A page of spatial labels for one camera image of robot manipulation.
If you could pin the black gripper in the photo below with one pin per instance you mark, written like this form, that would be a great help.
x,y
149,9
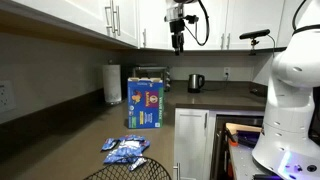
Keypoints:
x,y
177,28

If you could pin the blue snack packet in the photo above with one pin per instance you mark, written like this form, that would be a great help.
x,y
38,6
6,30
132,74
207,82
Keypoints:
x,y
132,137
109,144
114,157
132,148
135,162

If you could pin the blue snack box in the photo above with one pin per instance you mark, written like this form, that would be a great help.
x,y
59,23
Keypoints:
x,y
145,103

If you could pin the white wall outlet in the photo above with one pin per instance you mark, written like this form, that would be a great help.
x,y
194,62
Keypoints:
x,y
7,99

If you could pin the far wall outlet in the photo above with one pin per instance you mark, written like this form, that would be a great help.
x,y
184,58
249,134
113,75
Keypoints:
x,y
226,71

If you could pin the blue snack packet front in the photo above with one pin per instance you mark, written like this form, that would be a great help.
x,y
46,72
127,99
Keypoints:
x,y
114,157

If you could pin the black camera on stand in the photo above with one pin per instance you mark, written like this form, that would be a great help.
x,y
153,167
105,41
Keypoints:
x,y
252,36

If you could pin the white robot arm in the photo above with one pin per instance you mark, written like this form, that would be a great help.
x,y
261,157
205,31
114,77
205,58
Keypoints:
x,y
284,146

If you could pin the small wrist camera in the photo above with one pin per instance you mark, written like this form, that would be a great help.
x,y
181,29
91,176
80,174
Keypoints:
x,y
192,19

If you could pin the black wire mesh basket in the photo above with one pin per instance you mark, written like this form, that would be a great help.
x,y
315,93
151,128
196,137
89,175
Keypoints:
x,y
151,170

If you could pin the white paper towel roll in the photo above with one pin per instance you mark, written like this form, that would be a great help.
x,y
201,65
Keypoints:
x,y
112,83

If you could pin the white upper cabinets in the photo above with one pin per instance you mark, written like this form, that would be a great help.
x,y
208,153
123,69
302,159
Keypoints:
x,y
141,23

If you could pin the silver toaster oven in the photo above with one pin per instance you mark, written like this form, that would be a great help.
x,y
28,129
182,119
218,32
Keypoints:
x,y
161,72

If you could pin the stainless electric kettle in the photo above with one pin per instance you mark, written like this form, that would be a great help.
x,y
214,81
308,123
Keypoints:
x,y
195,83

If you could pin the white lower cabinet door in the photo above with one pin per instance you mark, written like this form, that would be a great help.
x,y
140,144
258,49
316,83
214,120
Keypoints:
x,y
190,143

